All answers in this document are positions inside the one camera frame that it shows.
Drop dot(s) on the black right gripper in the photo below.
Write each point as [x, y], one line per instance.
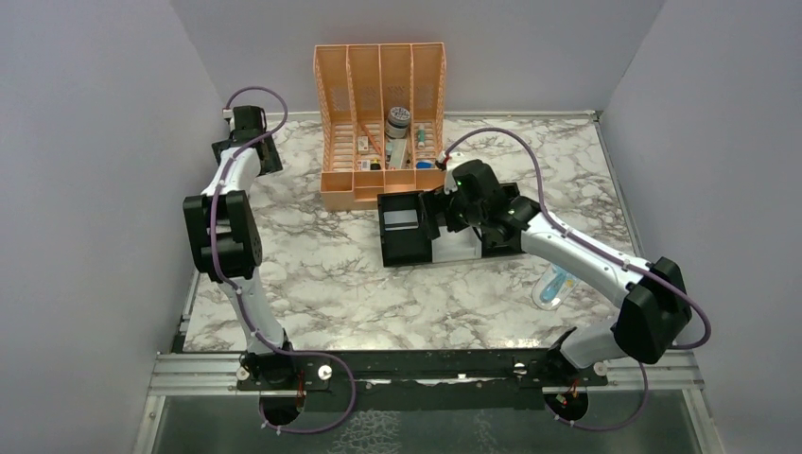
[451, 223]

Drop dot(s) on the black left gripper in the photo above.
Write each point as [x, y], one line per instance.
[270, 165]

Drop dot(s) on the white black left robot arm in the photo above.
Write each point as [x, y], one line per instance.
[226, 245]

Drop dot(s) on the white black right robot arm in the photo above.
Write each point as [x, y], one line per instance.
[650, 296]

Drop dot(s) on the white middle card bin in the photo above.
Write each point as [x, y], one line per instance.
[456, 246]

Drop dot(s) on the black right card bin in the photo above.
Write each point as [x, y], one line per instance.
[504, 219]

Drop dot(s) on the black card bin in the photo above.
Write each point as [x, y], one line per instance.
[402, 231]
[504, 219]

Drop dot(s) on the silver credit card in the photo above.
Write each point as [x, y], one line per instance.
[401, 220]

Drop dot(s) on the black left card bin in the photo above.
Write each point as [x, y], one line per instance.
[402, 231]

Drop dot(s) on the green white small tube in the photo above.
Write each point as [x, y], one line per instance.
[421, 136]

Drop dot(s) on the grey round jar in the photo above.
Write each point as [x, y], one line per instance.
[397, 122]

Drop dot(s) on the clear blue plastic package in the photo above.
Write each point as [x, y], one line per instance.
[553, 287]

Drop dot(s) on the orange plastic file organizer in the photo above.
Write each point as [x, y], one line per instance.
[356, 85]

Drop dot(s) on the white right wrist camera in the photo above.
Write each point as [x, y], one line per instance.
[448, 163]

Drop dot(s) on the black metal base rail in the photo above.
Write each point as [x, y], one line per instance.
[414, 379]

